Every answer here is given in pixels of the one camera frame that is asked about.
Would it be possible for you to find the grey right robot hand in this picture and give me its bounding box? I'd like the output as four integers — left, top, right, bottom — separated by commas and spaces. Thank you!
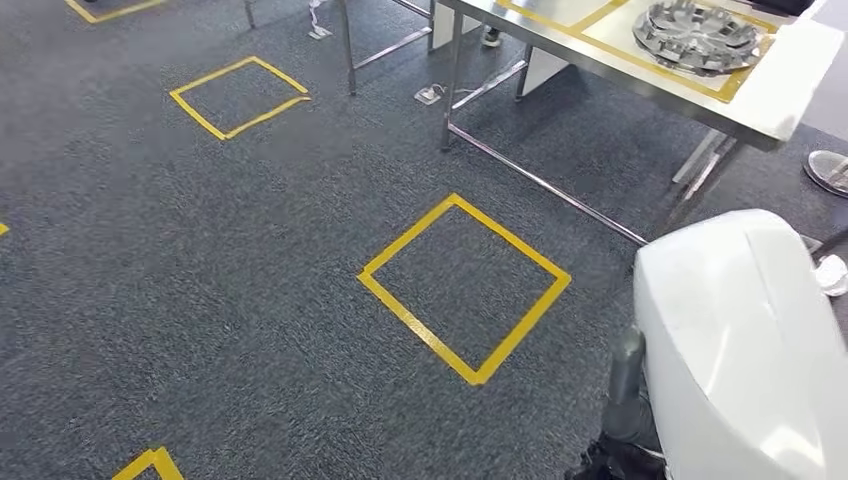
606, 326, 647, 407

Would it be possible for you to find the white plastic shell part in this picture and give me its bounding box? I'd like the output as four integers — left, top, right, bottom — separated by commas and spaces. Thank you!
632, 209, 848, 480

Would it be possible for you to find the yellow workbench tape marking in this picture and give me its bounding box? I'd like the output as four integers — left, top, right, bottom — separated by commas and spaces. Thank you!
495, 0, 781, 105

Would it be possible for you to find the steel workbench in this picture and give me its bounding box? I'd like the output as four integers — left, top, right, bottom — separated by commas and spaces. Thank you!
437, 0, 848, 248

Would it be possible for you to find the yellow floor tape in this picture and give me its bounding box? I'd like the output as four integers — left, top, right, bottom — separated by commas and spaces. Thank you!
357, 193, 572, 387
169, 56, 312, 142

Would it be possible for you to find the white crumpled paper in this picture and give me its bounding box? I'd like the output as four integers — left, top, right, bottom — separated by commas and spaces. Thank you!
814, 254, 848, 298

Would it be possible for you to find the chrome round base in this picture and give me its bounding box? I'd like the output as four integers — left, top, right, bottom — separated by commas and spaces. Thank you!
803, 150, 848, 199

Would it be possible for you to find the white desk panel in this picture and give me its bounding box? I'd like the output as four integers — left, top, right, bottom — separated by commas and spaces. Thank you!
431, 0, 572, 99

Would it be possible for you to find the grey wheel hubcap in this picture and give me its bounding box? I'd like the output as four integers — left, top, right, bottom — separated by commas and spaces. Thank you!
632, 0, 764, 77

